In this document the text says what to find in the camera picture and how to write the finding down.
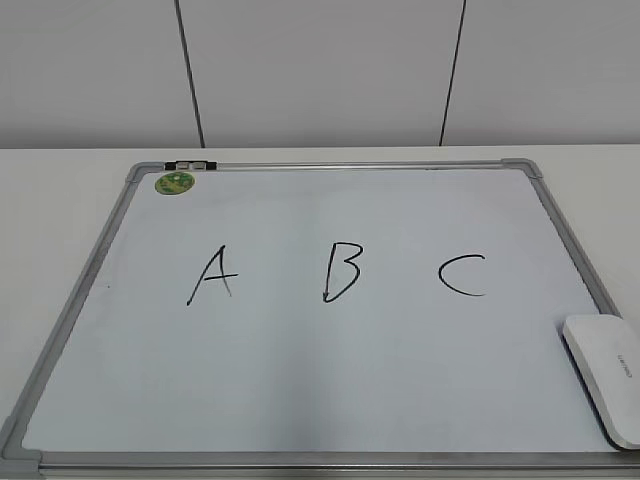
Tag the white board eraser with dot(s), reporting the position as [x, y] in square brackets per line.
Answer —
[605, 349]

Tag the round green sticker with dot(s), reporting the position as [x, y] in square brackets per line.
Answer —
[174, 183]

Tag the white board with grey frame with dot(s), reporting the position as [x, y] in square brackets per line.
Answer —
[316, 318]

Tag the black silver hanging clip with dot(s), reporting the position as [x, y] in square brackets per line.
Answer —
[190, 165]

